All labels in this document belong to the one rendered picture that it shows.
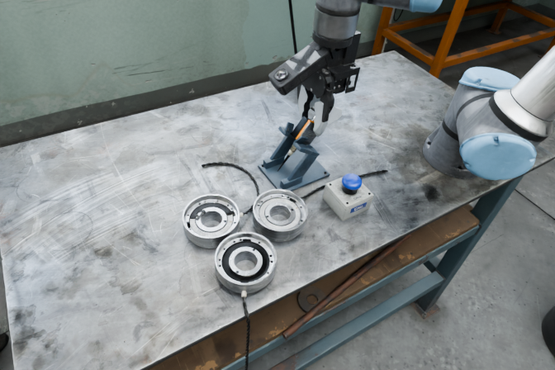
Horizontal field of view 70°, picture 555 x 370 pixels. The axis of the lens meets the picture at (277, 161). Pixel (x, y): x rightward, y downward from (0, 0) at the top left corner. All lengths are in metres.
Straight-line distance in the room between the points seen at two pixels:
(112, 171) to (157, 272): 0.28
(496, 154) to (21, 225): 0.87
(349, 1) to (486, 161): 0.38
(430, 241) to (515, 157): 0.46
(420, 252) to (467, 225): 0.19
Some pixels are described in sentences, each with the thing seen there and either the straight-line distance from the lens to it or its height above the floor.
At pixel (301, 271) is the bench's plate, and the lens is 0.74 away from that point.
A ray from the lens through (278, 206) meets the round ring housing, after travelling 0.79.
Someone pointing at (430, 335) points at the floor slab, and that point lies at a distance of 1.70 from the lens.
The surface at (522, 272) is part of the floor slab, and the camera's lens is 2.05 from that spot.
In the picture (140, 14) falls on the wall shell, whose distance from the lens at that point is 2.23.
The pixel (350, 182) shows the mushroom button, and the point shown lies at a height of 0.87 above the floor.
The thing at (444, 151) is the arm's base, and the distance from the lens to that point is 0.99.
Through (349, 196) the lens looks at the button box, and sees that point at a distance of 0.81.
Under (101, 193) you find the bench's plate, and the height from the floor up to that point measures 0.80.
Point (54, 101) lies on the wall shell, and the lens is 2.36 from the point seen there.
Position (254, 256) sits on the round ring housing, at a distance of 0.72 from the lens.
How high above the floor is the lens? 1.42
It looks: 43 degrees down
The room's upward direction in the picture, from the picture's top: 6 degrees clockwise
